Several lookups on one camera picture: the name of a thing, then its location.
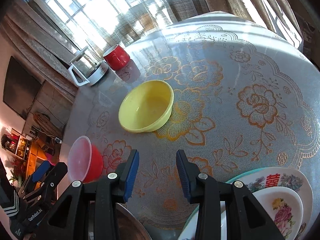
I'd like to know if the white floral plate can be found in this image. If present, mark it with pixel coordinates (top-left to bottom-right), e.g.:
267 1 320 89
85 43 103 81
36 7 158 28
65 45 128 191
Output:
178 186 304 240

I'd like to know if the red plastic bowl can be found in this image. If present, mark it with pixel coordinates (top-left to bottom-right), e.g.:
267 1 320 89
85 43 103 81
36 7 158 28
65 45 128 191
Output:
67 135 103 183

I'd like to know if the stainless steel bowl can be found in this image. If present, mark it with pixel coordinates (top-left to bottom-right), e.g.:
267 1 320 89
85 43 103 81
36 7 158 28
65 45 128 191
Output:
87 202 153 240

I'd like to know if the large white double-happiness plate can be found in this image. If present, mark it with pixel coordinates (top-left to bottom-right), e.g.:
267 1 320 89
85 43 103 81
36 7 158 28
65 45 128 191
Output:
239 167 313 239

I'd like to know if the yellow plastic bowl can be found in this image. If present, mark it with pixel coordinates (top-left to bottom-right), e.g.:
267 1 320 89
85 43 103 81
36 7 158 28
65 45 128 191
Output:
118 80 174 133

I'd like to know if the white glass electric kettle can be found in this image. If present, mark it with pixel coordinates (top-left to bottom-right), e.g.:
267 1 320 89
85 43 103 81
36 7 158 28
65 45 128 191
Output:
68 46 109 87

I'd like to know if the red mug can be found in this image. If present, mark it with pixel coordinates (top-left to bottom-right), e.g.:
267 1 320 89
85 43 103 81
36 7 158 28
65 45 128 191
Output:
103 44 130 71

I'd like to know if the beige curtain left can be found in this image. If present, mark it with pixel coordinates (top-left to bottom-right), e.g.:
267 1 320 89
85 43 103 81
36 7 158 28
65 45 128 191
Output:
1 0 78 103

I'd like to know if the dark wall television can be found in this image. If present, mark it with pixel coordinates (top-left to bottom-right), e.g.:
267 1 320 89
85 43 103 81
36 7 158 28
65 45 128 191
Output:
3 56 42 120

